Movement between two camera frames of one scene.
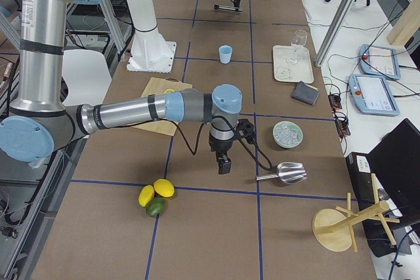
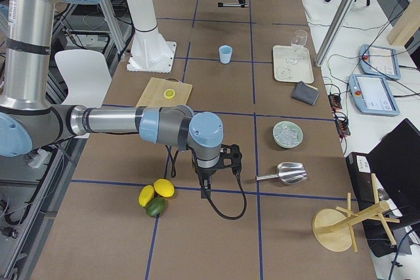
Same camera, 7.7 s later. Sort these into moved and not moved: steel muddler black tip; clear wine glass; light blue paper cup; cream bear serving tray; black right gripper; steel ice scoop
Moved: steel muddler black tip; black right gripper
Not moved: clear wine glass; cream bear serving tray; steel ice scoop; light blue paper cup
